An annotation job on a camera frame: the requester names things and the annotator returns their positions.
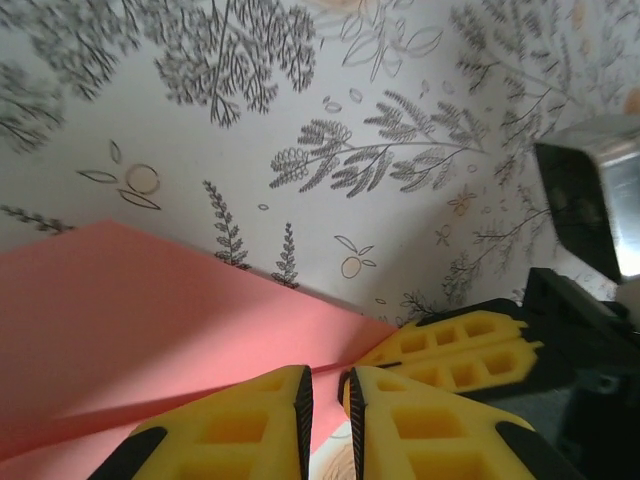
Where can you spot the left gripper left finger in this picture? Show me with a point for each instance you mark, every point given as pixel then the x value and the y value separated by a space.
pixel 240 435

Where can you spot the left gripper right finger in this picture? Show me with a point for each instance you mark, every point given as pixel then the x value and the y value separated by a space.
pixel 440 440

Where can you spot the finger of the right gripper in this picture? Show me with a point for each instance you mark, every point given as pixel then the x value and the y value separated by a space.
pixel 450 365
pixel 450 330

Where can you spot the pink square paper sheet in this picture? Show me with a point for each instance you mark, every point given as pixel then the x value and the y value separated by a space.
pixel 125 310

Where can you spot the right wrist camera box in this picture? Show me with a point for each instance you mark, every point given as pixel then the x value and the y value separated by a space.
pixel 575 200

